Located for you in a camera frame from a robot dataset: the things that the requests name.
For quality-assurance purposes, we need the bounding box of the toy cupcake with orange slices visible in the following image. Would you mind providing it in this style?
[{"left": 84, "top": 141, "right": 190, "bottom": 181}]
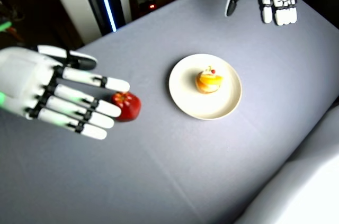
[{"left": 195, "top": 65, "right": 225, "bottom": 94}]

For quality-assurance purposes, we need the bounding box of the round white plate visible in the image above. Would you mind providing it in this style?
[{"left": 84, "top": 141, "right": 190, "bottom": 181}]
[{"left": 168, "top": 53, "right": 243, "bottom": 121}]

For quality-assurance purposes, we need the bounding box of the red toy apple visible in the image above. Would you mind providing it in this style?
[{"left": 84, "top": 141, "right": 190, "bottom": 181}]
[{"left": 111, "top": 91, "right": 142, "bottom": 122}]

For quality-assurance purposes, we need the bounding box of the dark device with red light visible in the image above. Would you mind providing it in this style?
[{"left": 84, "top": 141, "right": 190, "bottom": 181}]
[{"left": 139, "top": 1, "right": 157, "bottom": 12}]

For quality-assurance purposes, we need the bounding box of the blue light strip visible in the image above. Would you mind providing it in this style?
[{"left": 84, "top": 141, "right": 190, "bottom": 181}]
[{"left": 94, "top": 0, "right": 118, "bottom": 33}]

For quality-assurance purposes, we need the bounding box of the white rounded barrier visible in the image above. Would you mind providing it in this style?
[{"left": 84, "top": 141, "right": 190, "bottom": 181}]
[{"left": 233, "top": 102, "right": 339, "bottom": 224}]

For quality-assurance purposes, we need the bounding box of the grey table cloth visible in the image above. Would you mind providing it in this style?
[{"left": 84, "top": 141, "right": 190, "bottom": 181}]
[{"left": 0, "top": 0, "right": 339, "bottom": 224}]

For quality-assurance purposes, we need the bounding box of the white upright panel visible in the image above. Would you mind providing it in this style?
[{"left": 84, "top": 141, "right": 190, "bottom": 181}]
[{"left": 43, "top": 0, "right": 103, "bottom": 45}]

